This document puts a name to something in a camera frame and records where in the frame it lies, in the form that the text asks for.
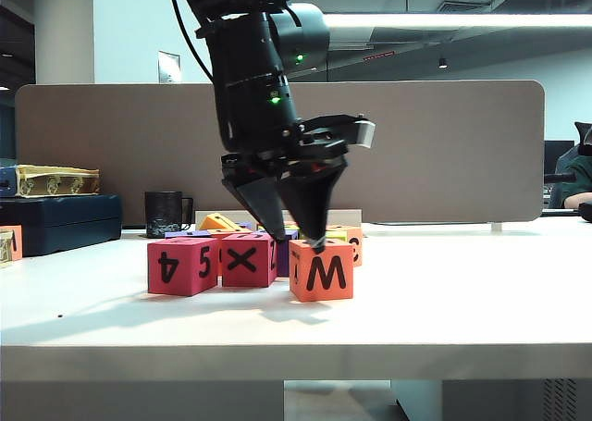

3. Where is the small beige patterned box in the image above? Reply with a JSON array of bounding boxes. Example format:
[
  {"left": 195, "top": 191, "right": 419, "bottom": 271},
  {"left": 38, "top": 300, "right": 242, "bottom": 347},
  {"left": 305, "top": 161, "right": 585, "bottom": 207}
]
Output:
[{"left": 0, "top": 230, "right": 16, "bottom": 269}]

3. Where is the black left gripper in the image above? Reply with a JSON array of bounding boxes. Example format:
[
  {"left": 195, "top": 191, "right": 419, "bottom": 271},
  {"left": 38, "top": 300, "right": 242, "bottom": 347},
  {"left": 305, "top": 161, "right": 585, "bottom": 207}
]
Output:
[{"left": 215, "top": 71, "right": 349, "bottom": 255}]

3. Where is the orange block digit 3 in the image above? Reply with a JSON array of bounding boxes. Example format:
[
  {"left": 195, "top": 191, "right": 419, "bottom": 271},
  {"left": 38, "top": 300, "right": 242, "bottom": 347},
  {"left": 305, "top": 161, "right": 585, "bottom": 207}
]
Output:
[{"left": 344, "top": 226, "right": 364, "bottom": 268}]

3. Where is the gold patterned flat box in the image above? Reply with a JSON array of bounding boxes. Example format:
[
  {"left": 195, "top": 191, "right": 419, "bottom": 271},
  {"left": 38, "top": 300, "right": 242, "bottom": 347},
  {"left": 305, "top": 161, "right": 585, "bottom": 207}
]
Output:
[{"left": 15, "top": 164, "right": 102, "bottom": 198}]

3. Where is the seated person green shirt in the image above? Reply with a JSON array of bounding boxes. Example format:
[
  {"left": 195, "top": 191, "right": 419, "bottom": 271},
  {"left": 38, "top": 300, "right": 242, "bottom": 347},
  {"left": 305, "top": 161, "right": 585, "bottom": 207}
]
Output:
[{"left": 553, "top": 150, "right": 592, "bottom": 209}]

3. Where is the brown desk divider panel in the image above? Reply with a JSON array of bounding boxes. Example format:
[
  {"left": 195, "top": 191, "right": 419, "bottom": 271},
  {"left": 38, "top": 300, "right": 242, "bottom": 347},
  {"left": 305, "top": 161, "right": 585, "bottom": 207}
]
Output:
[{"left": 15, "top": 79, "right": 546, "bottom": 226}]

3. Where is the black mug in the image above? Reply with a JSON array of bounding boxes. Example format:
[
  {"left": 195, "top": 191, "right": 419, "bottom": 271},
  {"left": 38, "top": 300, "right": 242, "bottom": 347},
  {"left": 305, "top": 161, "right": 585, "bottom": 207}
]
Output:
[{"left": 144, "top": 190, "right": 195, "bottom": 240}]

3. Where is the orange block digit 1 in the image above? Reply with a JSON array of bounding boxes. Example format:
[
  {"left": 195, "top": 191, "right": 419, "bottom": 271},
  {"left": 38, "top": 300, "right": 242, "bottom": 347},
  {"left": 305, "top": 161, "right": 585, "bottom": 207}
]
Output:
[{"left": 0, "top": 225, "right": 24, "bottom": 262}]

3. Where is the orange block letters W I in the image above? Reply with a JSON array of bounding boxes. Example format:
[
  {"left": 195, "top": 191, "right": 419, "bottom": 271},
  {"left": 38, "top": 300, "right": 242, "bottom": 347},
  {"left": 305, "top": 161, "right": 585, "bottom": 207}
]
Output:
[{"left": 289, "top": 239, "right": 355, "bottom": 303}]

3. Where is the wrist camera grey housing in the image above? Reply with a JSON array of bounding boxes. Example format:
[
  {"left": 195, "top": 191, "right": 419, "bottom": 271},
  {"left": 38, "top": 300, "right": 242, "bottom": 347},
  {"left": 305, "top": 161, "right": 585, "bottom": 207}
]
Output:
[{"left": 300, "top": 114, "right": 376, "bottom": 150}]

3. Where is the paper notice on column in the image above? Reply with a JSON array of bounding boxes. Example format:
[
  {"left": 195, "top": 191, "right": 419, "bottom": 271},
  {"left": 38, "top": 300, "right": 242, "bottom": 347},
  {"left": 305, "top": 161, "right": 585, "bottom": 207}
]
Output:
[{"left": 157, "top": 50, "right": 182, "bottom": 85}]

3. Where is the pink block digits 4 5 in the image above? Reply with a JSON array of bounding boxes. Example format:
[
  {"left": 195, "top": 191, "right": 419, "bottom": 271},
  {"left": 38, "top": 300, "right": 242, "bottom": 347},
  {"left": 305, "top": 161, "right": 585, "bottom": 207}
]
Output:
[{"left": 147, "top": 238, "right": 219, "bottom": 297}]

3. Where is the purple block letter M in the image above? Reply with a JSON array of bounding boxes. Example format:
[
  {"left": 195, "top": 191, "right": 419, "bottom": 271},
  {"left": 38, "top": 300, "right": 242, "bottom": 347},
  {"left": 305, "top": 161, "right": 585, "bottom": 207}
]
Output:
[{"left": 258, "top": 229, "right": 300, "bottom": 278}]

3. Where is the black chair headrest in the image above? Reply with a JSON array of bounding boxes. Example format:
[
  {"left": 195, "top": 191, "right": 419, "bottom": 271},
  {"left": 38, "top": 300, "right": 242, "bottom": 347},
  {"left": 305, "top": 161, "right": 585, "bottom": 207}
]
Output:
[{"left": 573, "top": 121, "right": 592, "bottom": 156}]

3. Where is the blue flat box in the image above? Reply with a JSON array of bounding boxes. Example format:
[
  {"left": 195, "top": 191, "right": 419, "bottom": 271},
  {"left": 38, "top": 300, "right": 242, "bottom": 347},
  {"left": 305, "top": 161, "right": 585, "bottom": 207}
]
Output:
[{"left": 0, "top": 165, "right": 19, "bottom": 198}]

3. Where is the yellow foam block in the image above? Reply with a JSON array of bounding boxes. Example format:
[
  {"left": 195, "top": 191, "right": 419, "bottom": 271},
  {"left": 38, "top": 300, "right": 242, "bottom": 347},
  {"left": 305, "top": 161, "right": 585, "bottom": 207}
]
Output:
[{"left": 199, "top": 212, "right": 251, "bottom": 232}]

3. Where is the dark blue case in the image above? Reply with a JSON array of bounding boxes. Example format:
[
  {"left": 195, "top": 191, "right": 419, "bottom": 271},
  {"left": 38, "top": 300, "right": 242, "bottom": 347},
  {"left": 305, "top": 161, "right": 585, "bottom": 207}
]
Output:
[{"left": 0, "top": 193, "right": 124, "bottom": 259}]

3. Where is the black monitor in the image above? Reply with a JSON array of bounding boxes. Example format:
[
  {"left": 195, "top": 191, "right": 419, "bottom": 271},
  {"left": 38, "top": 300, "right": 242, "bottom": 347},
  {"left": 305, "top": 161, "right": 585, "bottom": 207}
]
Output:
[{"left": 544, "top": 140, "right": 576, "bottom": 186}]

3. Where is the pink block letter X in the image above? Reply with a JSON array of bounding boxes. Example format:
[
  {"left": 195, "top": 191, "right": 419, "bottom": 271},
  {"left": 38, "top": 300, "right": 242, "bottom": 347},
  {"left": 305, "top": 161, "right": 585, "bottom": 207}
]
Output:
[{"left": 221, "top": 233, "right": 278, "bottom": 289}]

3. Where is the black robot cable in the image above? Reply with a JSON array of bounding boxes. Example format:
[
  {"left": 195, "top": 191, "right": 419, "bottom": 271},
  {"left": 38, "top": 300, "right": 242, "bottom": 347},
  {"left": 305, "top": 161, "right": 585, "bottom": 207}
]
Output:
[{"left": 164, "top": 0, "right": 216, "bottom": 85}]

